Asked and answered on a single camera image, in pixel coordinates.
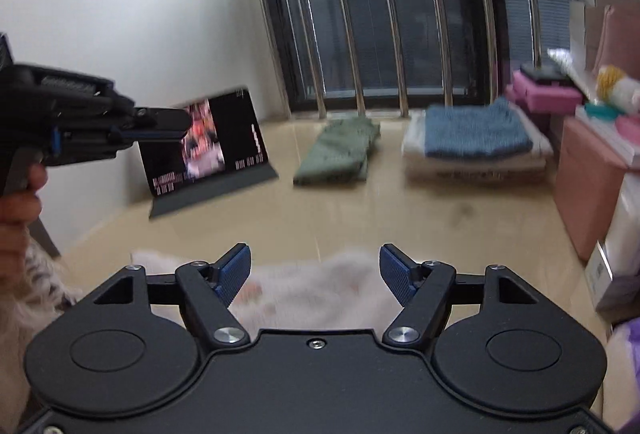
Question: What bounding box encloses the white strawberry print garment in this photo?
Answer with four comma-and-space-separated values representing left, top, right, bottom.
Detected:
130, 248, 407, 332

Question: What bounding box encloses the stack of folded white clothes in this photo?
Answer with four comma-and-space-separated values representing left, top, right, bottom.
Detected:
401, 102, 553, 181

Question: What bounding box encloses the person's left hand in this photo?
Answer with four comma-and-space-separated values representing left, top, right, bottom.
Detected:
0, 164, 48, 290

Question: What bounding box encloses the black tablet with keyboard cover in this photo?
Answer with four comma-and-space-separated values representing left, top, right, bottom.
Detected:
139, 87, 278, 219

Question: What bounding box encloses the folded green garment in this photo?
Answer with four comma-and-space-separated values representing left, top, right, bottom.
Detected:
293, 116, 381, 187

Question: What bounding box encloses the white frayed sleeve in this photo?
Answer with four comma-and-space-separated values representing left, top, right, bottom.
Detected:
1, 241, 80, 433

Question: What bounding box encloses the folded blue knit garment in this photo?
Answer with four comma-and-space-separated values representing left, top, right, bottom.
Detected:
424, 98, 533, 160

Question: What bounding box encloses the white cardboard box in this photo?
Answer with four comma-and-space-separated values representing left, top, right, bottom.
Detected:
585, 173, 640, 311

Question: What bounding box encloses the large pink storage box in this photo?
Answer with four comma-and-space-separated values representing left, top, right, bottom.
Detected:
554, 117, 629, 261

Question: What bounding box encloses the pink flat box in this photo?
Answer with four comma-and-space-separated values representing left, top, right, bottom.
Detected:
504, 71, 584, 115

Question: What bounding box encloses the yellow and white plush toy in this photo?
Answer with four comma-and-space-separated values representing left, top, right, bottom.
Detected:
597, 65, 640, 114

